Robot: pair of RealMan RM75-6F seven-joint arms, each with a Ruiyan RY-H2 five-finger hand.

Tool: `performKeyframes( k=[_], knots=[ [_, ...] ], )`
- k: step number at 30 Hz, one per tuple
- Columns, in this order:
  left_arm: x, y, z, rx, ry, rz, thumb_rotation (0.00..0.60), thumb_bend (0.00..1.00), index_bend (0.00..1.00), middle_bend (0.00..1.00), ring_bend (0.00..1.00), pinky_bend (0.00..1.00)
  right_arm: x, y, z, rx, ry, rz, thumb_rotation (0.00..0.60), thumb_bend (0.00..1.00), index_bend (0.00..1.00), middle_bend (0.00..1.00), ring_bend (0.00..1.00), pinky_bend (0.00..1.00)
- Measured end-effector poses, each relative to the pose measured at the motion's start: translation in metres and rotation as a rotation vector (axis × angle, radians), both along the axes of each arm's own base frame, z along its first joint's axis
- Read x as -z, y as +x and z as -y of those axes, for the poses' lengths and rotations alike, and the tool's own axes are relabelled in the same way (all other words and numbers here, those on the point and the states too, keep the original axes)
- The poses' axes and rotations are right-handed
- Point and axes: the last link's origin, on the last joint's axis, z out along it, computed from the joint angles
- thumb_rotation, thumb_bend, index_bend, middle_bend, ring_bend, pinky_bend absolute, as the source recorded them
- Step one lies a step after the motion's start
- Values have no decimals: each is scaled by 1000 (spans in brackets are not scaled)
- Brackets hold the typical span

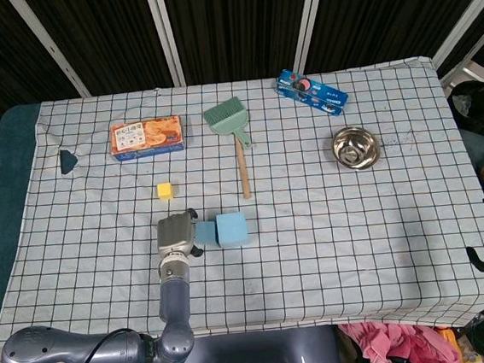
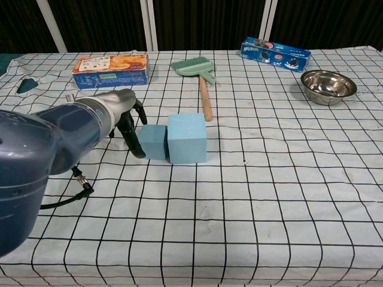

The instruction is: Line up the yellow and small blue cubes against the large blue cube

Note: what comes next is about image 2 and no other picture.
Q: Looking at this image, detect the orange blue cracker box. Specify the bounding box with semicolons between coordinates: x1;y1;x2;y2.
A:
71;53;150;90

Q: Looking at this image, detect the white black checkered tablecloth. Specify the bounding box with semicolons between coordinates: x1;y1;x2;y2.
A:
0;46;383;287

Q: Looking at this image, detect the medium blue foam cube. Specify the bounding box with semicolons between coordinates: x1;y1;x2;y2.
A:
137;124;168;161

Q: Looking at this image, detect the white partition post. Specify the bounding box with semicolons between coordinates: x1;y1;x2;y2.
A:
259;0;278;51
140;0;159;51
35;0;68;53

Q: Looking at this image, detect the stainless steel bowl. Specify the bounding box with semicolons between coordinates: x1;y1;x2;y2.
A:
300;70;358;106

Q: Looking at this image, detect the large blue foam cube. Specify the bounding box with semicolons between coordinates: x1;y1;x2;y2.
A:
167;112;208;164

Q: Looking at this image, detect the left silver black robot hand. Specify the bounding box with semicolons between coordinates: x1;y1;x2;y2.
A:
103;88;148;159

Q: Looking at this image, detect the blue Oreo cookie box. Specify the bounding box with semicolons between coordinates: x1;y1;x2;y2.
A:
240;37;312;74

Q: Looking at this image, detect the green brush with wooden handle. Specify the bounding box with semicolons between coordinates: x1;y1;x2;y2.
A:
171;56;217;122

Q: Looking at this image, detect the black arm cable with plug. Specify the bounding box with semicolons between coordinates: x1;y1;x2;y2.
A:
40;166;95;210

